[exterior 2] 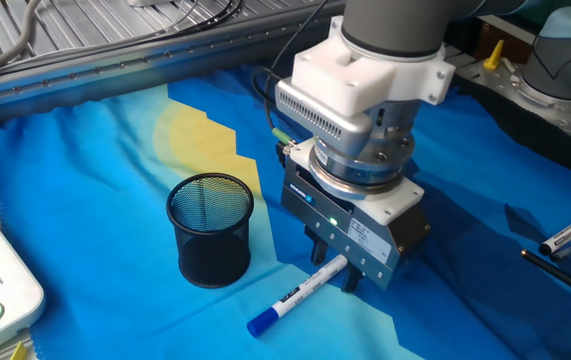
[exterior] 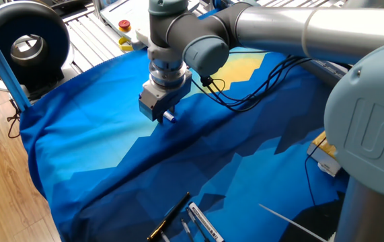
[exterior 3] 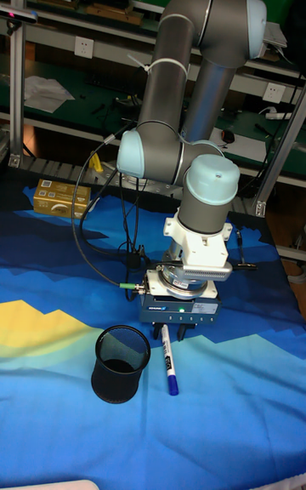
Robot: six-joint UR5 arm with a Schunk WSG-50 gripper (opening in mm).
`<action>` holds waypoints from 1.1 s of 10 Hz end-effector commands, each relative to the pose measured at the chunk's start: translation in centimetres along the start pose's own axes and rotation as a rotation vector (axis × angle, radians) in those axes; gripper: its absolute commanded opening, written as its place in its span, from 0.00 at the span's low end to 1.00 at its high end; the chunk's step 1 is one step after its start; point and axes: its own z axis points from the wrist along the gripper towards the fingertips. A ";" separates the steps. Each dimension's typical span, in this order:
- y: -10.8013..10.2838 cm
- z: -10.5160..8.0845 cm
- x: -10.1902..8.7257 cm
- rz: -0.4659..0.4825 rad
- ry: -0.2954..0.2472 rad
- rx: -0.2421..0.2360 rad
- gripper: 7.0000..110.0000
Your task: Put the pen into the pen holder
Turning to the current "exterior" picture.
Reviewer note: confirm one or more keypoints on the grey Schunk gripper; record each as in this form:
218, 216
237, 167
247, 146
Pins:
151, 107

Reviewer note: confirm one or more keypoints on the blue-capped white marker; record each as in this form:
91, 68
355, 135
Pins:
169, 117

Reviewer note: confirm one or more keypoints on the black and gold pen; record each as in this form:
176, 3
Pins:
169, 216

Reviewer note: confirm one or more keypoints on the grey transparent pen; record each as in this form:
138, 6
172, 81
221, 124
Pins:
196, 223

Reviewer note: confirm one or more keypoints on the clear ballpoint pen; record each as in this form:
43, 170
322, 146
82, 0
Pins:
187, 230
165, 237

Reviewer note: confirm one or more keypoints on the silver force sensor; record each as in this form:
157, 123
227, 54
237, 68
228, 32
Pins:
166, 74

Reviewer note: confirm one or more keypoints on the blue mountain print cloth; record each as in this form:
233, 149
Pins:
111, 151

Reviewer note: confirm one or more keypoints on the yellow plastic hook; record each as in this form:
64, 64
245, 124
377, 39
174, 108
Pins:
124, 46

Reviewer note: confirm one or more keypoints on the red emergency stop button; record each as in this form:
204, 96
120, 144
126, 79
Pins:
124, 24

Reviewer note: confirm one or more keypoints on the white teach pendant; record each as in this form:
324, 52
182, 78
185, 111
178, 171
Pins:
138, 15

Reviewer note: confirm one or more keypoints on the black-capped white marker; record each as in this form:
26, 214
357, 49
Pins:
205, 222

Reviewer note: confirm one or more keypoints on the black flat device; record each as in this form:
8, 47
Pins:
70, 6

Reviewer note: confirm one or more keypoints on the yellow cardboard box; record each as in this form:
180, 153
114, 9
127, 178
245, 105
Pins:
323, 154

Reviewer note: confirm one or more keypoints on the blue metal pole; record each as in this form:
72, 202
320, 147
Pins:
0, 64

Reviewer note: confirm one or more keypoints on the grey aluminium rail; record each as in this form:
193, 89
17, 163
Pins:
326, 72

